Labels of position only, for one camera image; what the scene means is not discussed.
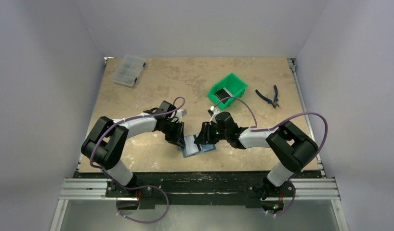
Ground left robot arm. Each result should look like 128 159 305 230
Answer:
80 101 187 197

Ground aluminium frame rail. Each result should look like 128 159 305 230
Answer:
61 170 340 200

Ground single credit card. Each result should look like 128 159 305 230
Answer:
184 135 197 155

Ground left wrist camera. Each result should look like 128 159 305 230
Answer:
175 109 187 121

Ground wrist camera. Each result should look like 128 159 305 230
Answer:
208 106 221 123
175 109 187 121

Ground blue handled pliers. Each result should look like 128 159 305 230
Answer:
255 85 280 108

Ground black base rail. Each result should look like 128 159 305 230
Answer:
72 170 322 210

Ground stack of credit cards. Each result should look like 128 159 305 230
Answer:
214 88 233 104

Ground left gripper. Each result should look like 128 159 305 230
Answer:
159 120 185 147

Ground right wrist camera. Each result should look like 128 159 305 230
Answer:
208 106 221 123

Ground blue card holder wallet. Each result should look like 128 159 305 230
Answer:
178 134 216 158

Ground clear plastic organizer box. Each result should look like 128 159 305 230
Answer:
111 55 146 88

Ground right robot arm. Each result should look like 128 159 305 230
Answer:
194 112 319 196

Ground green plastic bin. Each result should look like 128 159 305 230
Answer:
207 73 248 110

